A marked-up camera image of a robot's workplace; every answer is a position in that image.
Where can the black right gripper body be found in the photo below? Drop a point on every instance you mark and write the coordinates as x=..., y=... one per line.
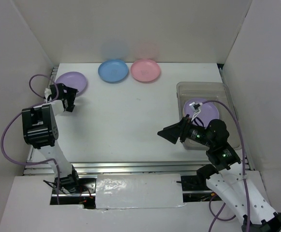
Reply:
x=187, y=128

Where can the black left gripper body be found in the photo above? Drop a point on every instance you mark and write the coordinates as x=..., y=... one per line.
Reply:
x=70, y=96

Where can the purple plate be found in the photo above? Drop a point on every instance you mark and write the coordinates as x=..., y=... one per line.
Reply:
x=74, y=80
x=207, y=113

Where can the blue plastic plate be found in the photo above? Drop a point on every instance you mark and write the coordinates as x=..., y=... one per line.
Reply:
x=113, y=70

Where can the pink plastic plate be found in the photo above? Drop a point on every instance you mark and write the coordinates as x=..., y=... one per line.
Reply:
x=145, y=70

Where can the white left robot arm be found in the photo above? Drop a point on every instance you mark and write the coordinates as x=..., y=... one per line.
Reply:
x=40, y=130

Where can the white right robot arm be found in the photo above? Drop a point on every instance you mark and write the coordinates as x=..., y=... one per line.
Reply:
x=225, y=176

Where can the clear plastic bin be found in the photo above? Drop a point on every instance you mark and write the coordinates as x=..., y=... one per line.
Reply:
x=210, y=91

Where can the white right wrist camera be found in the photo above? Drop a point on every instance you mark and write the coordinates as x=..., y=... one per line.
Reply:
x=196, y=109

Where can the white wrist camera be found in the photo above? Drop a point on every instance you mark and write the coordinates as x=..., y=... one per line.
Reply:
x=196, y=109
x=47, y=94

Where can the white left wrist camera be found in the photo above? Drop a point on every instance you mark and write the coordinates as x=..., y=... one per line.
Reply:
x=47, y=94

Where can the aluminium rail frame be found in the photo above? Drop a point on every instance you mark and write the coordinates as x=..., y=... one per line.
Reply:
x=86, y=169

